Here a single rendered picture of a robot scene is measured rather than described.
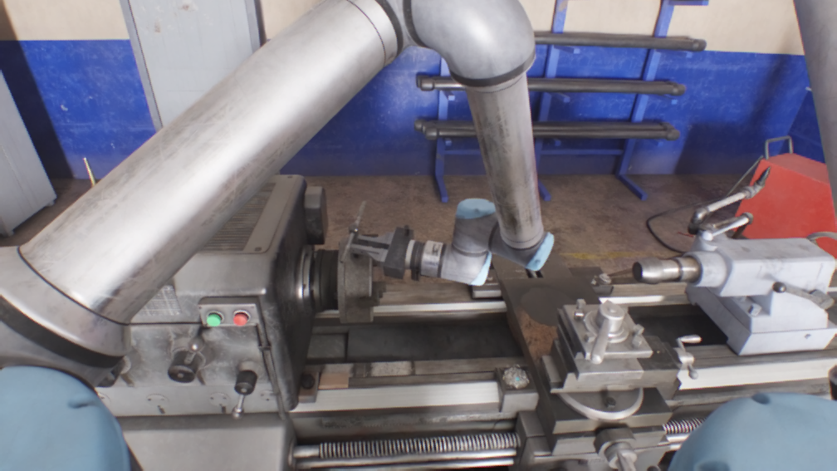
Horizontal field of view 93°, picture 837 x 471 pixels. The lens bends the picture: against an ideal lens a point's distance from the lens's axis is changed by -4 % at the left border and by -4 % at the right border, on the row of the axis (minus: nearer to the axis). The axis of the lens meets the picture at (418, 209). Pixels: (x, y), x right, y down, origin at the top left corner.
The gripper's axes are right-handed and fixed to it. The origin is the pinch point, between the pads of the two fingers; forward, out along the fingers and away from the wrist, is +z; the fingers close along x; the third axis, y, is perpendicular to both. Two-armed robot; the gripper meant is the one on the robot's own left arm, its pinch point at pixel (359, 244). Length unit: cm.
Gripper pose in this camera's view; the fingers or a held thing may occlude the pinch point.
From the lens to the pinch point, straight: 110.8
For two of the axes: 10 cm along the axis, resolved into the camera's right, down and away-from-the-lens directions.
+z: -9.7, -1.7, 1.4
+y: 0.0, -6.6, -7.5
